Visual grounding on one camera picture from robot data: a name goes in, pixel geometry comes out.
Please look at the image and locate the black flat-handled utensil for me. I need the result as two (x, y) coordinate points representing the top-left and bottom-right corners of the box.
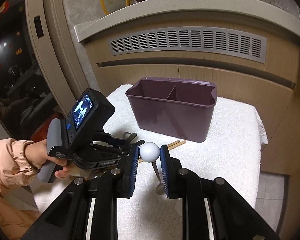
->
(121, 132), (137, 145)

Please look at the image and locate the white ball-handle spoon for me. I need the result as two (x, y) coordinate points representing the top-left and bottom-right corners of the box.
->
(139, 142), (165, 196)

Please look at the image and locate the pink jacket sleeve forearm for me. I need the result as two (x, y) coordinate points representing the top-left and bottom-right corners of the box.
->
(0, 138), (40, 239)

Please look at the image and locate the person left hand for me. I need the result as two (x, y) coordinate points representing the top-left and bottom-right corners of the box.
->
(24, 139), (74, 179)

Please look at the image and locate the purple plastic utensil holder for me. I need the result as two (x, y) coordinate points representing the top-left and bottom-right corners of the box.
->
(126, 77), (217, 142)

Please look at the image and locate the grey ventilation grille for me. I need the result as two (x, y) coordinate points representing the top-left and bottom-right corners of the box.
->
(108, 26), (267, 63)

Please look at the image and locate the black action camera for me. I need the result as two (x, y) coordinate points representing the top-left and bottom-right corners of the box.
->
(61, 88), (115, 148)

